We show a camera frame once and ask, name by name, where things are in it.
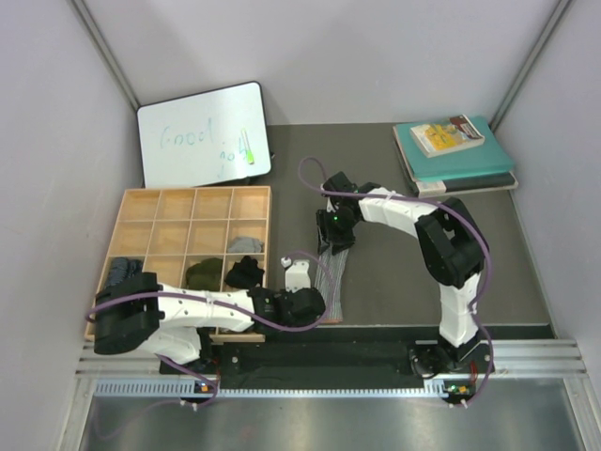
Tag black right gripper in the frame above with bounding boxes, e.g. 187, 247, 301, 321
317, 208, 360, 255

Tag grey striped boxer shorts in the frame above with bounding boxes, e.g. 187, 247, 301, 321
315, 248, 349, 323

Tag light grey underwear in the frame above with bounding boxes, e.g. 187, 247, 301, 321
227, 236, 264, 254

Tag green sports bra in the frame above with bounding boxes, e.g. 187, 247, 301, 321
185, 257, 223, 291

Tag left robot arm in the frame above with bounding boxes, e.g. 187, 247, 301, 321
87, 272, 327, 373

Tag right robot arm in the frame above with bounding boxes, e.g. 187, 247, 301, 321
316, 172, 488, 373

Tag black rolled garment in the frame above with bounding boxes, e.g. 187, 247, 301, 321
224, 256, 265, 289

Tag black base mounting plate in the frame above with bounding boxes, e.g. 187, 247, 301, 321
160, 328, 491, 390

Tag green whiteboard marker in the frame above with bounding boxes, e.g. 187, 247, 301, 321
240, 128, 254, 164

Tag white whiteboard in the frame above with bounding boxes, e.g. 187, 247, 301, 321
137, 81, 271, 189

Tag yellow paperback book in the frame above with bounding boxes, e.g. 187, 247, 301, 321
409, 115, 485, 158

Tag wooden compartment tray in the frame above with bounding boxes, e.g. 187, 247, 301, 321
84, 185, 273, 344

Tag dark blue rolled socks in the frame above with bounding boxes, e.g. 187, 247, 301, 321
103, 257, 144, 288

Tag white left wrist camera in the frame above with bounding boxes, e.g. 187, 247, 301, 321
281, 257, 312, 293

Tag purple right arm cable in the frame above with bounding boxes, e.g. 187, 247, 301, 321
298, 156, 495, 409

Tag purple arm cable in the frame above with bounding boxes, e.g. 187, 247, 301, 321
298, 156, 495, 409
85, 250, 337, 410

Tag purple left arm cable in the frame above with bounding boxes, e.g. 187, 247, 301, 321
85, 250, 337, 410

